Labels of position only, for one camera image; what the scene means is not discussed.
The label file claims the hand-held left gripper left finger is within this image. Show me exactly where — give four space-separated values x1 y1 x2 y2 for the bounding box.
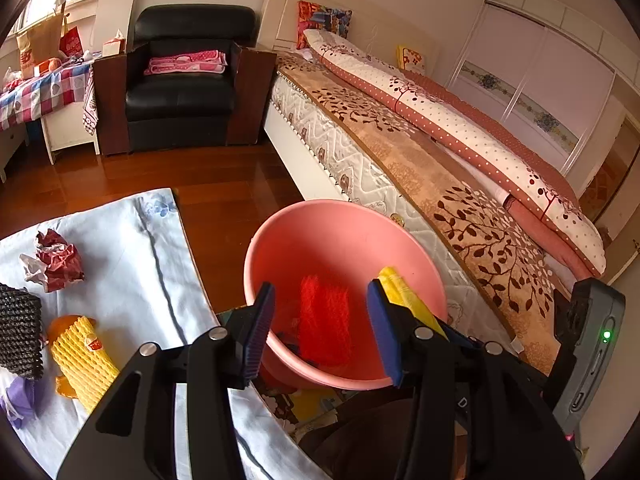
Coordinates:
56 282 276 480

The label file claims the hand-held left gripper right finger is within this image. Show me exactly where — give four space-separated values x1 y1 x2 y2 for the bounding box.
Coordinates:
366 280 586 480

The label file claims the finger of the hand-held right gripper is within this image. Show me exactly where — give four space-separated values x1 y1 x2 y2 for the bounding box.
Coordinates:
440 322 488 356

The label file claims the plain yellow foam fruit net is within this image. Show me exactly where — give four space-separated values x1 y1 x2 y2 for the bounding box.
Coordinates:
377 266 447 339

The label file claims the red foam fruit net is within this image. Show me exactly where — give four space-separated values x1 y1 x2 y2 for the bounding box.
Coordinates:
298 274 356 368

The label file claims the pink plastic basin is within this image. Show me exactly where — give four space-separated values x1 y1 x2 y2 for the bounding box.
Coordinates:
243 200 448 391

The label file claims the yellow foam net with sticker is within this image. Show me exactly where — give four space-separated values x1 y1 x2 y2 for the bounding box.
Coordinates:
50 320 121 416

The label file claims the orange peel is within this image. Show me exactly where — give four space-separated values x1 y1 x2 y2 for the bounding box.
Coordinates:
46 313 86 401

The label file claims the red white paper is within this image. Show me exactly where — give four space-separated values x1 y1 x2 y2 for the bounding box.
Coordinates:
19 229 86 293

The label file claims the black foam fruit net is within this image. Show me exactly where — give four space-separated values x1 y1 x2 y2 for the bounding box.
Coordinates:
0 283 43 380

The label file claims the purple plastic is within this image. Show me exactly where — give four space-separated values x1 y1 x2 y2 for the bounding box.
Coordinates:
0 376 38 428

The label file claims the yellow picture book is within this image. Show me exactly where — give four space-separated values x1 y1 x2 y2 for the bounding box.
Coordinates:
260 385 341 441

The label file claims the dark brown cloth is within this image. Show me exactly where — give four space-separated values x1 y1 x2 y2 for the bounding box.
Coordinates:
300 392 418 480

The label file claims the white floral table cloth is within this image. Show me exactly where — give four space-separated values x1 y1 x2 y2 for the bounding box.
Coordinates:
0 188 333 480

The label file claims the brown leaf pattern blanket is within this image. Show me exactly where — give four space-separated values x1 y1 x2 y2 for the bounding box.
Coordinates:
276 52 576 376

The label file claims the white bed with mattress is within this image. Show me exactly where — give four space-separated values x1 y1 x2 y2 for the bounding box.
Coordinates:
257 0 608 376

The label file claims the white red dotted quilt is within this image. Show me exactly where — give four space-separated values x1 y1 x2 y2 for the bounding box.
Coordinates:
303 28 607 278

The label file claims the black leather armchair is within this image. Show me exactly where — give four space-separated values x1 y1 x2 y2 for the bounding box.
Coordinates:
93 5 277 157

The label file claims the white desk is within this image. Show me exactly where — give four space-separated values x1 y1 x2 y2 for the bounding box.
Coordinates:
0 110 101 183

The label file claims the yellow patterned pillow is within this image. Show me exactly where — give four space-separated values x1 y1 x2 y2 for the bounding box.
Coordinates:
396 45 427 73

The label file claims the pink folded blanket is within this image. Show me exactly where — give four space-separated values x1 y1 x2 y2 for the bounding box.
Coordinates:
144 50 228 77

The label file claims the black white patterned cloth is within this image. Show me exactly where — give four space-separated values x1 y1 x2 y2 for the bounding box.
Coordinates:
82 67 99 136

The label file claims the white sliding door wardrobe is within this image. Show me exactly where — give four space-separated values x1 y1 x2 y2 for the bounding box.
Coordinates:
445 0 640 181

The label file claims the colourful patterned pillow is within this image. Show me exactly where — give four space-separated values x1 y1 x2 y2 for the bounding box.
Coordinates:
296 0 352 50

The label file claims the tissue box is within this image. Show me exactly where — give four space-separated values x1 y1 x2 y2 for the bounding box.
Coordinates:
102 31 126 57

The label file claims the table with plaid cloth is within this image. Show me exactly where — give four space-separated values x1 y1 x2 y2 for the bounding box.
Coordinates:
0 57 96 133

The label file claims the red paper bag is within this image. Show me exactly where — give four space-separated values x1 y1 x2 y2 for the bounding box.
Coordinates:
59 26 83 58

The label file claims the tan tote bag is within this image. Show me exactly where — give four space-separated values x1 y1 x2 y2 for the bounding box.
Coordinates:
16 10 68 78

